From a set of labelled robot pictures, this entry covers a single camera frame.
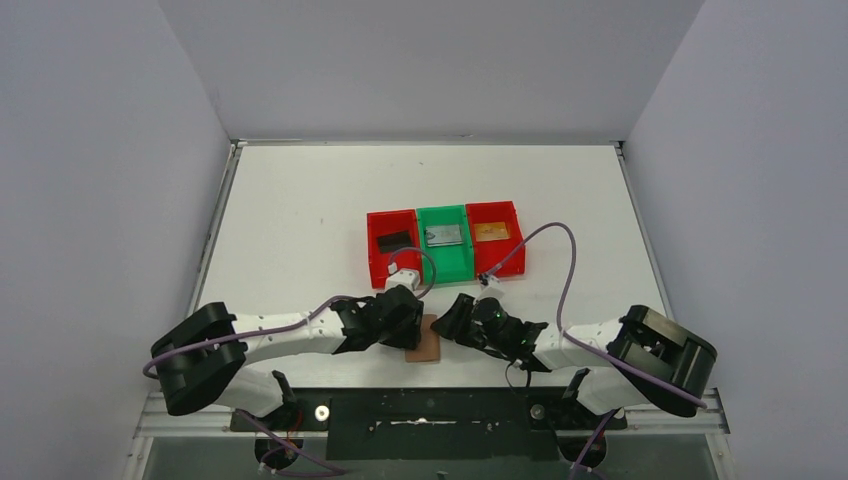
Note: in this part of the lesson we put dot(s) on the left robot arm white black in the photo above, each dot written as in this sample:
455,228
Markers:
210,357

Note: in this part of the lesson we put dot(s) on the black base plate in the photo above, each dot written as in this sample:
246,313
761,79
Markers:
436,424

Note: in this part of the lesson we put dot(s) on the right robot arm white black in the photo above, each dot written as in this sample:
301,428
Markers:
640,358

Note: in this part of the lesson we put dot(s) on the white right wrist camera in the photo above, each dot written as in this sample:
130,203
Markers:
491,287

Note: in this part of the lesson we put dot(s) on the black card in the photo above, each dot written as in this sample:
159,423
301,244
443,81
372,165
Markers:
391,242

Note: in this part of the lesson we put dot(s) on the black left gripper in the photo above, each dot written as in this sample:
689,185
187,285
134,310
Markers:
404,321

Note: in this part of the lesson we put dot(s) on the right red bin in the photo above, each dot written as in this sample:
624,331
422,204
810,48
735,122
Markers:
489,254

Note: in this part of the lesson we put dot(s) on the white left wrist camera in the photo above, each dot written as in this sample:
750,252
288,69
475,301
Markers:
405,277

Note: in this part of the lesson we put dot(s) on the orange gold card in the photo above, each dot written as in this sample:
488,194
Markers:
491,231

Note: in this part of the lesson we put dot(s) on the left red bin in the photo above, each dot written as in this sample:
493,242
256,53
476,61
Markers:
380,223

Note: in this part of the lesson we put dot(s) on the green middle bin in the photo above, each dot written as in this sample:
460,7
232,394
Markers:
453,263

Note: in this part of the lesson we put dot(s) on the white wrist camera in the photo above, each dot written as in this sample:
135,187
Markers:
491,287
405,277

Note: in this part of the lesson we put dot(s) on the red bin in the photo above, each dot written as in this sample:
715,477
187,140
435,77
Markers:
489,254
380,223

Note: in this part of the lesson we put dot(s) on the silver grey card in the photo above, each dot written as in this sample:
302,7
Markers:
443,235

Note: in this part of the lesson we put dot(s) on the brown leather card holder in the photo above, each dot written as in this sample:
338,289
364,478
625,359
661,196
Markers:
428,349

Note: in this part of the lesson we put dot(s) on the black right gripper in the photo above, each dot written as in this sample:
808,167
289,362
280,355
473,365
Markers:
454,324

